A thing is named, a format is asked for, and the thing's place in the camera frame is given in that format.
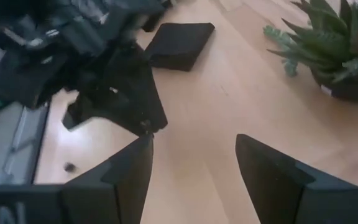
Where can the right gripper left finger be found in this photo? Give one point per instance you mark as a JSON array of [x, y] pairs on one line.
[[113, 199]]

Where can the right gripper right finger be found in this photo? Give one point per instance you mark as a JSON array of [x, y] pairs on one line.
[[278, 199]]

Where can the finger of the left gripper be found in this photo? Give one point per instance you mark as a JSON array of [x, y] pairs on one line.
[[82, 110], [135, 99]]

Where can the small dark blueberry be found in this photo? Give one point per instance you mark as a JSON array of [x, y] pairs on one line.
[[70, 167]]

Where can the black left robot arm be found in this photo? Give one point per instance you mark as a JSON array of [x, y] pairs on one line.
[[20, 77]]

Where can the black square box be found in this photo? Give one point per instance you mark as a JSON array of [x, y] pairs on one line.
[[179, 43]]

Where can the potted green succulent plant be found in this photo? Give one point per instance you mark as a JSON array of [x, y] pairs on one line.
[[328, 40]]

